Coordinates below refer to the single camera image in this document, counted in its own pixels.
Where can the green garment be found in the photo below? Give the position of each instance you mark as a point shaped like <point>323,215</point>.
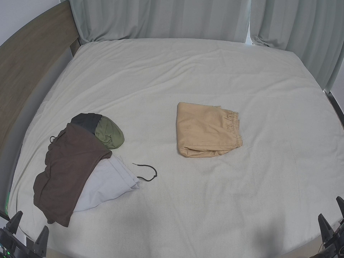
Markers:
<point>108,133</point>

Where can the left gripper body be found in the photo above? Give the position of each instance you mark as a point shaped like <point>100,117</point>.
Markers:
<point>18,247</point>

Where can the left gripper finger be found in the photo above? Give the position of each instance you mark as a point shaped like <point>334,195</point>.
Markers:
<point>41,239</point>
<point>15,223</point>

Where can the pale grey garment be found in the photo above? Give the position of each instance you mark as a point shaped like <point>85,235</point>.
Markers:
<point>107,181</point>

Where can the brown garment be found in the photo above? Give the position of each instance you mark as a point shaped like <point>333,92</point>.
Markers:
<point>67,171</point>

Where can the tan shorts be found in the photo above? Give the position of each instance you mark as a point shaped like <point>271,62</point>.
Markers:
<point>204,128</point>

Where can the pale green curtain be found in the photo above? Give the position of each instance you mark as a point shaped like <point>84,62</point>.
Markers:
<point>295,15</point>
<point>161,9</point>

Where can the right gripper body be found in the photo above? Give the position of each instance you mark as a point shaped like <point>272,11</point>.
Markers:
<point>337,240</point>

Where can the black garment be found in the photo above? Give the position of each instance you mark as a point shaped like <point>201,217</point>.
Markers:
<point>84,119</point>

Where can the bed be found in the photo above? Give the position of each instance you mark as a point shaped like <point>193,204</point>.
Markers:
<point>201,76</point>

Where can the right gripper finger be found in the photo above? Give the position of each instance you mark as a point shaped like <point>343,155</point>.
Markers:
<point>341,207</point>
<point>326,230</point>

